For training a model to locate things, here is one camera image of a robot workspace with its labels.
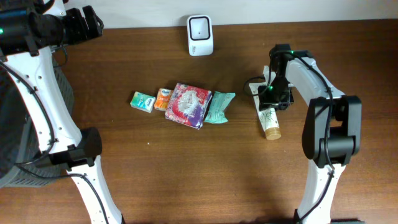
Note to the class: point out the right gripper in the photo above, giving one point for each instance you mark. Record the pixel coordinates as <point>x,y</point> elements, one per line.
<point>266,102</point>

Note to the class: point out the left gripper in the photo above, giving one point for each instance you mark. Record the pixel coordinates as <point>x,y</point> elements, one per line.
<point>83,33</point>

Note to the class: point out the cream tube gold cap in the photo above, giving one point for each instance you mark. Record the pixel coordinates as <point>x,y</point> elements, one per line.
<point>267,117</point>

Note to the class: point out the mint green wipes packet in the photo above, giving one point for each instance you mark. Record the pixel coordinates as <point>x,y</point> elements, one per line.
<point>219,103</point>

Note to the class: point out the red purple tissue pack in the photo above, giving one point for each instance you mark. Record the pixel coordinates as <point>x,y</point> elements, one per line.
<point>188,105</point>

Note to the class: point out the teal tissue pocket pack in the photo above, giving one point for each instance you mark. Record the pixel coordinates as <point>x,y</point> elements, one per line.
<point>142,102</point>

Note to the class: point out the orange tissue pocket pack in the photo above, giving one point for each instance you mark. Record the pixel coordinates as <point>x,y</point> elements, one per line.
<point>162,99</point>

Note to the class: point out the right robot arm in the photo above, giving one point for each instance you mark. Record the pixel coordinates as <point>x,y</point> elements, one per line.
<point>332,129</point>

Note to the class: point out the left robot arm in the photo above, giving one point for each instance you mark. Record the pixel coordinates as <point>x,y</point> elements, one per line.
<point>40,142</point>

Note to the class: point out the white barcode scanner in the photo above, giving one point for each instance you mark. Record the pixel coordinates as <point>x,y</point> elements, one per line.
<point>200,35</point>

